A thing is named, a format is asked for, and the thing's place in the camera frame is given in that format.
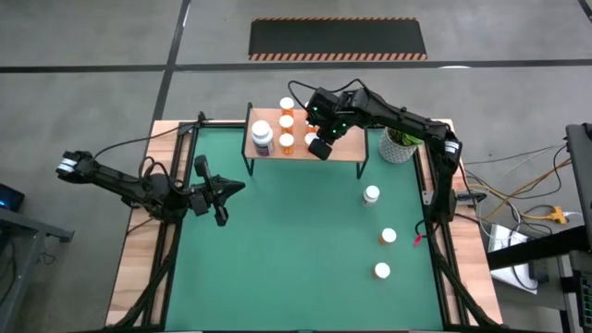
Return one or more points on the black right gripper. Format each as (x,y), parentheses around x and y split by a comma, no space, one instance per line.
(330,113)

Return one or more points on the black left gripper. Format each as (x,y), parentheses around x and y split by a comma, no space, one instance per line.
(205,201)

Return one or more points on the large white bottle dark label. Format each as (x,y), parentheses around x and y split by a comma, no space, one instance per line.
(261,131)

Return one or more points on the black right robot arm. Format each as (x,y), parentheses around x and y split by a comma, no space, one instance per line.
(402,122)

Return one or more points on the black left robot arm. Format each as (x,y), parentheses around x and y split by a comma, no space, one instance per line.
(115,178)

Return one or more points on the small white medicine bottle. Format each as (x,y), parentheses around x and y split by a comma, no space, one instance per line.
(371,193)

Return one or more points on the green succulent in white pot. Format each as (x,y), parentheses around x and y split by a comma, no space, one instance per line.
(393,150)

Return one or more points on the black hazard-striped floor mat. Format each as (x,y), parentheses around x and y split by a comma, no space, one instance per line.
(337,39)

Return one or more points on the green table mat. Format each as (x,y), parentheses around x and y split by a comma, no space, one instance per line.
(300,277)

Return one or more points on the red clip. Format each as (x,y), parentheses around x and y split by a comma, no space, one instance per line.
(418,239)

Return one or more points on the grey metal stand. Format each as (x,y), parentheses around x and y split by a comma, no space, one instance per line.
(32,231)

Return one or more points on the white paper sheet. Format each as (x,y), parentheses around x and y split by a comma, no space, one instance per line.
(501,240)

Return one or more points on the black device with blue light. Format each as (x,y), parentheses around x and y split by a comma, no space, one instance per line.
(9,198)

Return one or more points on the black desk beam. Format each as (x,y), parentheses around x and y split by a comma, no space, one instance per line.
(532,250)

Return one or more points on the yellow power splitter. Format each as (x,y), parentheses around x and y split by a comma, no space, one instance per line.
(555,215)

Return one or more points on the wooden shelf black metal frame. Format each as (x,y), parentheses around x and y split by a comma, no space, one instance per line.
(347,148)

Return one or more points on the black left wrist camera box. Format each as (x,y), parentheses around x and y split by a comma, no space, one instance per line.
(201,165)

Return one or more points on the black aluminium table frame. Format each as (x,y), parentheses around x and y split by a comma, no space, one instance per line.
(441,277)

